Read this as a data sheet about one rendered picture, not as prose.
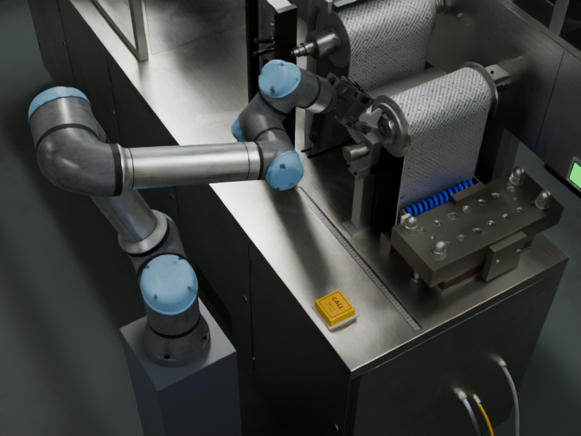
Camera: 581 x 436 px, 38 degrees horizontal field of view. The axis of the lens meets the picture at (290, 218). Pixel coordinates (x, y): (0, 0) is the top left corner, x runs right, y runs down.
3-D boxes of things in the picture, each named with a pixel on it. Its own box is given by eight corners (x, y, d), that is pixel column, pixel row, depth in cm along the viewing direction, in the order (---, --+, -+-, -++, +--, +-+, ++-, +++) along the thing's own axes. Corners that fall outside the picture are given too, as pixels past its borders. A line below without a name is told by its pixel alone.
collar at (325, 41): (304, 50, 205) (305, 28, 200) (326, 42, 207) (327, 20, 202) (319, 64, 201) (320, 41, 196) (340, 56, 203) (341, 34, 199)
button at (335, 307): (314, 306, 203) (314, 300, 201) (338, 294, 205) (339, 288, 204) (329, 327, 199) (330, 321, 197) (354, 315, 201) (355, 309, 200)
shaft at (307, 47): (286, 56, 201) (287, 44, 198) (309, 48, 203) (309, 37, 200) (294, 63, 199) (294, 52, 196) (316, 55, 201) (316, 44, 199)
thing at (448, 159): (397, 207, 207) (405, 150, 193) (472, 172, 215) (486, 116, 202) (398, 208, 206) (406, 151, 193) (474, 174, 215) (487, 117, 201)
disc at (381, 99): (373, 144, 204) (368, 87, 196) (375, 144, 204) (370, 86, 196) (411, 167, 193) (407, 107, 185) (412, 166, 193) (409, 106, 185)
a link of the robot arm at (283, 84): (248, 80, 171) (274, 48, 167) (284, 94, 179) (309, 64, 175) (264, 105, 167) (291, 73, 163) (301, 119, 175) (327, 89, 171)
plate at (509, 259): (481, 276, 208) (488, 246, 200) (512, 260, 212) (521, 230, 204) (487, 283, 207) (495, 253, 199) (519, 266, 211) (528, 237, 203)
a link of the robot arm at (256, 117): (239, 156, 170) (272, 116, 166) (223, 120, 177) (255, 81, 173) (267, 168, 175) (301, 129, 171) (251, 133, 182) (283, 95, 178)
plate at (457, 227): (389, 243, 207) (392, 226, 203) (515, 184, 222) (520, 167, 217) (430, 288, 198) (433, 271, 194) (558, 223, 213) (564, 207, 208)
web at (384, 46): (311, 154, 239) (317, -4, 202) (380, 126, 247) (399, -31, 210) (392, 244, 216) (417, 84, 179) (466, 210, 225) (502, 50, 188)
